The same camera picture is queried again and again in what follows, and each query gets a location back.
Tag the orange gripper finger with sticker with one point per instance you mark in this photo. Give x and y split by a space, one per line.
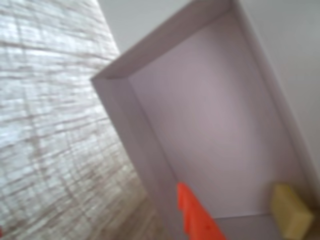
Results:
195 215

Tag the yellow foam cuboid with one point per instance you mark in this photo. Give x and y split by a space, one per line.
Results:
287 212

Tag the white cardboard box bin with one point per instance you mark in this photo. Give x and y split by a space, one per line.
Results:
212 112

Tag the beige woven curtain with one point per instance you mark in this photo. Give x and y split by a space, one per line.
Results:
55 112

